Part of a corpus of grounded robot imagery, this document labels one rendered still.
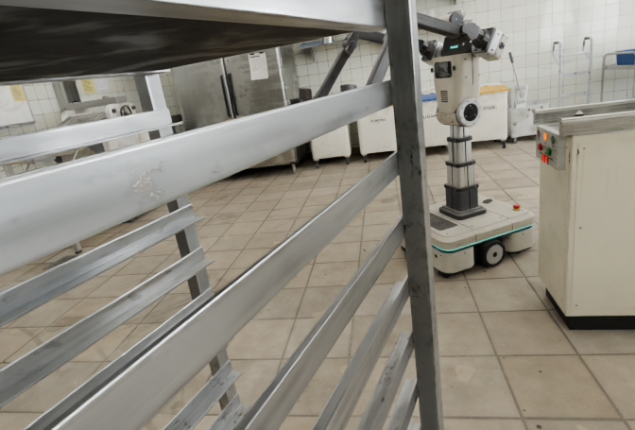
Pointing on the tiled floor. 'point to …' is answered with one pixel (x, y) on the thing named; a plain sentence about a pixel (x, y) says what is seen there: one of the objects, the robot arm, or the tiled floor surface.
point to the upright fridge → (238, 93)
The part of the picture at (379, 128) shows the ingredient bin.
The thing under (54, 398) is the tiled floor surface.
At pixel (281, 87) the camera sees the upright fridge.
